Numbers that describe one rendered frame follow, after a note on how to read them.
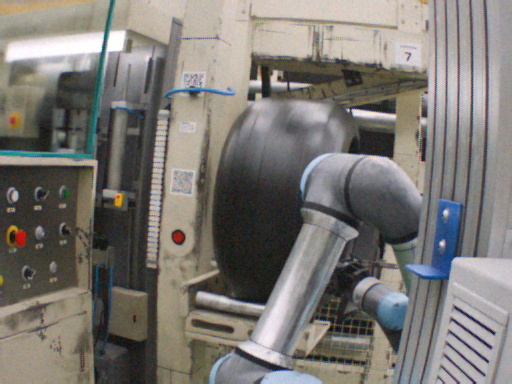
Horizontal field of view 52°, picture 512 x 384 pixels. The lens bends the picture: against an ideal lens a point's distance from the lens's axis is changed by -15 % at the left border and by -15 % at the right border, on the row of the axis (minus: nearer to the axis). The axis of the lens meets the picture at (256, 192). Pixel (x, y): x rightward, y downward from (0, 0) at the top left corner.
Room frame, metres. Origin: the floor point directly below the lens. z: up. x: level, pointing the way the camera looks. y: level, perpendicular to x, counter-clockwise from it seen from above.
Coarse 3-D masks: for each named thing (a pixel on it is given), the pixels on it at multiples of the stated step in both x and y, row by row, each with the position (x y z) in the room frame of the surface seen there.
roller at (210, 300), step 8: (200, 296) 1.65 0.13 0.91; (208, 296) 1.64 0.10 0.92; (216, 296) 1.64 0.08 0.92; (224, 296) 1.64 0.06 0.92; (200, 304) 1.65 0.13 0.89; (208, 304) 1.64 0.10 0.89; (216, 304) 1.63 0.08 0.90; (224, 304) 1.62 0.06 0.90; (232, 304) 1.62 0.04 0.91; (240, 304) 1.61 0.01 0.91; (248, 304) 1.61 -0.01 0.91; (256, 304) 1.60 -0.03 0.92; (264, 304) 1.60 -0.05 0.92; (240, 312) 1.61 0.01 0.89; (248, 312) 1.60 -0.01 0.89; (256, 312) 1.60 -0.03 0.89; (312, 320) 1.56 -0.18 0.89
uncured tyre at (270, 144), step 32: (256, 128) 1.54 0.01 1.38; (288, 128) 1.52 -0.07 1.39; (320, 128) 1.51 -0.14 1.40; (352, 128) 1.65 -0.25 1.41; (224, 160) 1.53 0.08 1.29; (256, 160) 1.48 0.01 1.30; (288, 160) 1.47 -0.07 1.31; (224, 192) 1.49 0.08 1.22; (256, 192) 1.46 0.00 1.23; (288, 192) 1.44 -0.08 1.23; (224, 224) 1.49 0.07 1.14; (256, 224) 1.46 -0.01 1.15; (288, 224) 1.44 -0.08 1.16; (224, 256) 1.52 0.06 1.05; (256, 256) 1.48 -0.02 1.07; (256, 288) 1.55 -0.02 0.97
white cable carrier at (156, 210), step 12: (168, 120) 1.81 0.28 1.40; (156, 132) 1.79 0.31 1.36; (168, 132) 1.80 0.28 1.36; (156, 144) 1.79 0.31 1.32; (156, 168) 1.79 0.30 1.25; (156, 180) 1.79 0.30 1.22; (156, 192) 1.78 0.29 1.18; (156, 204) 1.78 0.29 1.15; (156, 216) 1.83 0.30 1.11; (156, 228) 1.78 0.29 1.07; (156, 240) 1.78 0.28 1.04; (156, 252) 1.78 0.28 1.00
